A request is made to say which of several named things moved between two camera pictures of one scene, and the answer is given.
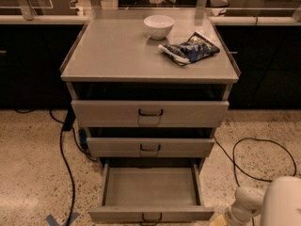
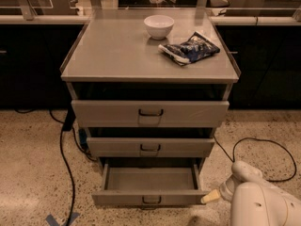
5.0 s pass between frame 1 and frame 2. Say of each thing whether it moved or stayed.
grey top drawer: stayed
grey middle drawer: stayed
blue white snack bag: stayed
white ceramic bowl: stayed
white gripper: moved
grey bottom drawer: moved
